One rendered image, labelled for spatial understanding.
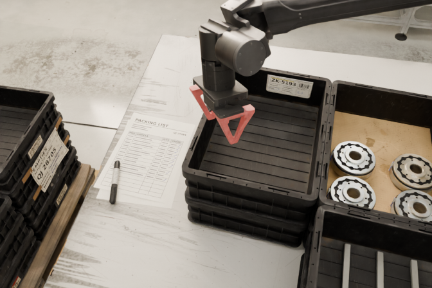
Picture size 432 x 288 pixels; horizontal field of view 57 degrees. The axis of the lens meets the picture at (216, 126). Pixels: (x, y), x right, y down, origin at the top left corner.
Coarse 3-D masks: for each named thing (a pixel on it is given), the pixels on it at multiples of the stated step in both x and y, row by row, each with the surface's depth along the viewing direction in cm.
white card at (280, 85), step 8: (272, 80) 112; (280, 80) 111; (288, 80) 111; (296, 80) 110; (272, 88) 114; (280, 88) 113; (288, 88) 113; (296, 88) 112; (304, 88) 111; (304, 96) 113
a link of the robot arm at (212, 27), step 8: (208, 24) 66; (216, 24) 65; (224, 24) 63; (232, 24) 66; (200, 32) 65; (208, 32) 64; (216, 32) 63; (200, 40) 66; (208, 40) 64; (216, 40) 64; (200, 48) 67; (208, 48) 65; (208, 56) 66; (216, 64) 67
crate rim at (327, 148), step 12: (336, 84) 107; (348, 84) 107; (360, 84) 107; (408, 96) 104; (420, 96) 103; (324, 156) 90; (324, 168) 88; (324, 180) 86; (324, 192) 84; (324, 204) 82; (336, 204) 82; (348, 204) 82; (384, 216) 80; (396, 216) 80
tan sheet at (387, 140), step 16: (336, 112) 113; (336, 128) 110; (352, 128) 110; (368, 128) 110; (384, 128) 110; (400, 128) 110; (416, 128) 110; (336, 144) 106; (368, 144) 106; (384, 144) 106; (400, 144) 106; (416, 144) 106; (384, 160) 102; (336, 176) 99; (384, 176) 99; (384, 192) 96; (400, 192) 96; (384, 208) 93
